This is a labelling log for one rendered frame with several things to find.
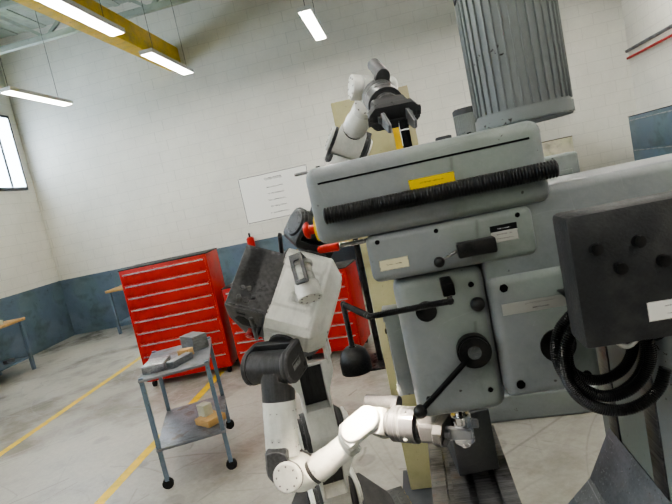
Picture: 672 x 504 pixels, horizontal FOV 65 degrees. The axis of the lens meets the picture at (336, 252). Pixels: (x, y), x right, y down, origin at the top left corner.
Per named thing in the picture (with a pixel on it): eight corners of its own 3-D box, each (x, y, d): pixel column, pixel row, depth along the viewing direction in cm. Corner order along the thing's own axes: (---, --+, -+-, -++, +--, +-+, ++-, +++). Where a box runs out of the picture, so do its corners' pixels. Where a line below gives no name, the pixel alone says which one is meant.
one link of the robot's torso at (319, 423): (301, 447, 197) (272, 325, 195) (346, 434, 200) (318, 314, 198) (305, 463, 182) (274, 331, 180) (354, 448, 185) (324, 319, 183)
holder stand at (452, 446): (459, 476, 156) (447, 413, 154) (444, 441, 178) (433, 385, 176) (499, 468, 156) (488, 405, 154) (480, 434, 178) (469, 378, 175)
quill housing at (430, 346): (419, 423, 114) (390, 280, 111) (416, 385, 135) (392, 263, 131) (509, 410, 112) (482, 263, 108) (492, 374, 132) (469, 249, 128)
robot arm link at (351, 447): (381, 420, 129) (340, 454, 131) (396, 427, 136) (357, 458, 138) (368, 399, 133) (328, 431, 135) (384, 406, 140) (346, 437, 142)
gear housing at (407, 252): (373, 284, 109) (363, 237, 108) (378, 265, 133) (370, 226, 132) (540, 254, 104) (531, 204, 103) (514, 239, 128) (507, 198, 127)
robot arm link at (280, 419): (259, 494, 136) (253, 405, 139) (279, 479, 148) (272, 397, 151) (302, 494, 133) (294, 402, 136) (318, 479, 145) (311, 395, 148)
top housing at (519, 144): (317, 247, 109) (300, 169, 107) (334, 233, 135) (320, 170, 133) (554, 200, 102) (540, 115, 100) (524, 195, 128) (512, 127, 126)
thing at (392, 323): (398, 396, 123) (380, 310, 121) (399, 390, 127) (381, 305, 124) (416, 394, 122) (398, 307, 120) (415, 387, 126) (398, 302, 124)
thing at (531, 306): (508, 400, 109) (486, 279, 106) (489, 360, 133) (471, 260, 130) (605, 386, 106) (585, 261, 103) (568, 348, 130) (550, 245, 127)
